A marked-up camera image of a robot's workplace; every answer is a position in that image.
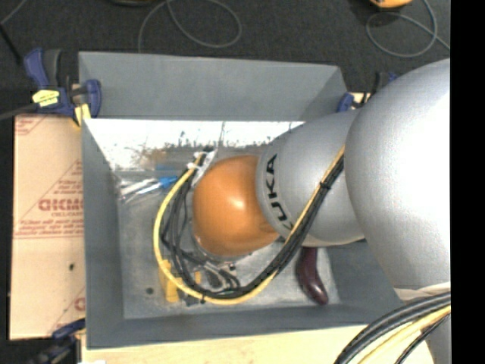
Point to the yellow block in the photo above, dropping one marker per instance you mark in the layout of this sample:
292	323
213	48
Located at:
171	291

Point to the dark purple toy eggplant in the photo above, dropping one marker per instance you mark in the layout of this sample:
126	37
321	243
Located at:
310	275

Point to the clear plastic bottle, blue cap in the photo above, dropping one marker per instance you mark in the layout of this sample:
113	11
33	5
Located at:
142	190

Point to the brown cardboard board, red print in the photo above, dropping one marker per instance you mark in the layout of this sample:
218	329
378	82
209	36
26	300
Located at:
45	264

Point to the grey metal bin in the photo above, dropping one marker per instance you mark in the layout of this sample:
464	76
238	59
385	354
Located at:
197	89

